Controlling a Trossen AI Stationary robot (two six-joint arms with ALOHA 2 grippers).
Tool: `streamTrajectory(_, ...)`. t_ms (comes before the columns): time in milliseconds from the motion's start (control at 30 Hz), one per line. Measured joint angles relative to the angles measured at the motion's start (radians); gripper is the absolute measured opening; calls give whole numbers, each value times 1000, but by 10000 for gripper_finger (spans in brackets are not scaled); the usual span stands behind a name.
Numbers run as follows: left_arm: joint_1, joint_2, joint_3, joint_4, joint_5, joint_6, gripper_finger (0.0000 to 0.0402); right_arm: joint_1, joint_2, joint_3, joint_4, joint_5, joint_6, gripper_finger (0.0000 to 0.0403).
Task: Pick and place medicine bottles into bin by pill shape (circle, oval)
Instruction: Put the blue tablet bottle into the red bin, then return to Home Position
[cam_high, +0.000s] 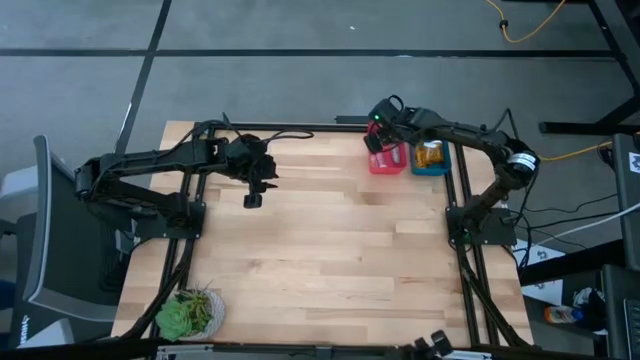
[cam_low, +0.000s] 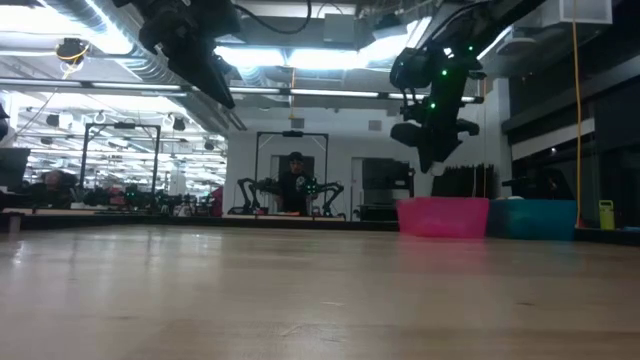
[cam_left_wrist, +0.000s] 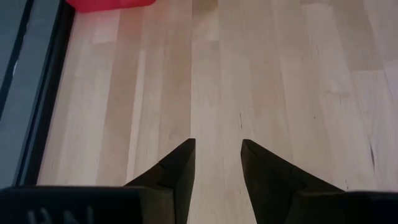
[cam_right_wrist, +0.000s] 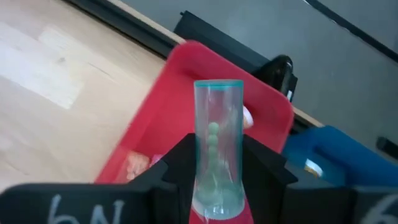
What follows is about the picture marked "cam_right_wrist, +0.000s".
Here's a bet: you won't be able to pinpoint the orange medicine bottle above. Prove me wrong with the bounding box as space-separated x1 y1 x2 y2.
303 158 325 179

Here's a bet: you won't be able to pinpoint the pink-red plastic bin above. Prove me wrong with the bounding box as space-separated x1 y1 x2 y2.
94 40 295 224

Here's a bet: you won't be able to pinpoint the black clamp block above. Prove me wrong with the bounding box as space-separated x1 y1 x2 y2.
252 54 299 103

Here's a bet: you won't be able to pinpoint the blue plastic bin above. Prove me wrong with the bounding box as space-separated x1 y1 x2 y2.
280 125 398 188

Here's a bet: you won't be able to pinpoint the clear bottle pink pills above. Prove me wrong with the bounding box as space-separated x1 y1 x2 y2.
123 150 166 183

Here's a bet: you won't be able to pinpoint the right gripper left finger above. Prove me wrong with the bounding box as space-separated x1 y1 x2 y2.
127 133 198 224

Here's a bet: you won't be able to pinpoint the teal-capped green-pill bottle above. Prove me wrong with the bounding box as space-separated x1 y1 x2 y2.
191 79 247 221

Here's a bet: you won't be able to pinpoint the white-capped medicine bottle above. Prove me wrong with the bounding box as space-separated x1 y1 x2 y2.
242 105 255 130

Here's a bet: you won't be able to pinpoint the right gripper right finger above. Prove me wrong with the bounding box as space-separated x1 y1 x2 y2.
242 134 299 224

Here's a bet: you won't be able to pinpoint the black aluminium table frame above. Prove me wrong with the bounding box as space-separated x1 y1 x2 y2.
61 0 325 135

